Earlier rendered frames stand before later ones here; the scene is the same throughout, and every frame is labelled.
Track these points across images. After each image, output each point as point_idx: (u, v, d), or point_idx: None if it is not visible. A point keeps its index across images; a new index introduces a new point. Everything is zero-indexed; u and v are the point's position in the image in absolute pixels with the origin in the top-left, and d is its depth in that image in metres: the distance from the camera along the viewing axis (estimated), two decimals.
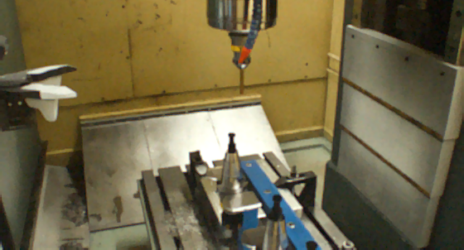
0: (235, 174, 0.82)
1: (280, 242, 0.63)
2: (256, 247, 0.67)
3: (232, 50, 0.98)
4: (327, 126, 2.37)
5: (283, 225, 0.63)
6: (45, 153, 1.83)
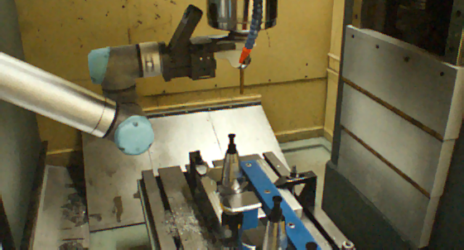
0: (235, 175, 0.82)
1: (280, 243, 0.63)
2: (256, 247, 0.67)
3: None
4: (327, 126, 2.37)
5: (283, 226, 0.63)
6: (45, 153, 1.83)
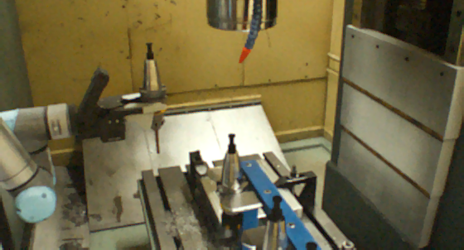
0: (235, 175, 0.82)
1: (280, 243, 0.63)
2: (256, 247, 0.67)
3: None
4: (327, 126, 2.37)
5: (283, 226, 0.63)
6: None
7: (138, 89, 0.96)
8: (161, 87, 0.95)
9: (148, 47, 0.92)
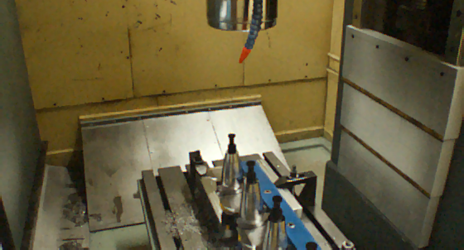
0: (235, 175, 0.82)
1: (280, 243, 0.63)
2: (256, 247, 0.67)
3: (240, 242, 0.77)
4: (327, 126, 2.37)
5: (283, 226, 0.63)
6: (45, 153, 1.83)
7: (234, 214, 0.76)
8: (263, 212, 0.75)
9: (250, 168, 0.71)
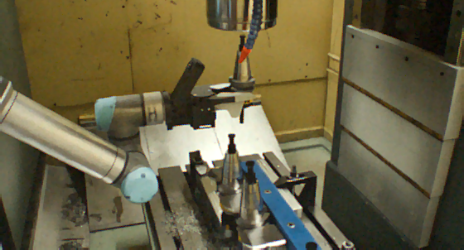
0: (235, 175, 0.82)
1: (244, 67, 0.99)
2: (230, 76, 1.03)
3: (240, 242, 0.77)
4: (327, 126, 2.37)
5: (247, 55, 0.99)
6: (45, 153, 1.83)
7: (234, 214, 0.76)
8: (263, 212, 0.75)
9: (249, 168, 0.71)
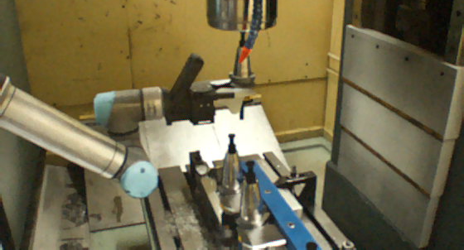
0: (235, 175, 0.82)
1: (244, 63, 0.99)
2: (230, 72, 1.03)
3: (240, 242, 0.77)
4: (327, 126, 2.37)
5: None
6: (45, 153, 1.83)
7: (234, 214, 0.76)
8: (263, 212, 0.75)
9: (249, 168, 0.71)
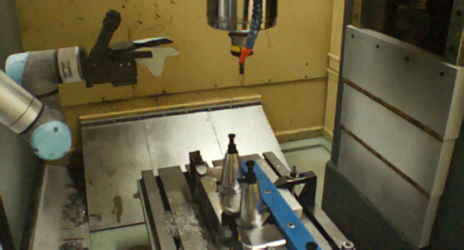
0: (235, 175, 0.82)
1: None
2: None
3: (240, 242, 0.77)
4: (327, 126, 2.37)
5: None
6: None
7: (234, 214, 0.76)
8: (263, 212, 0.75)
9: (249, 168, 0.71)
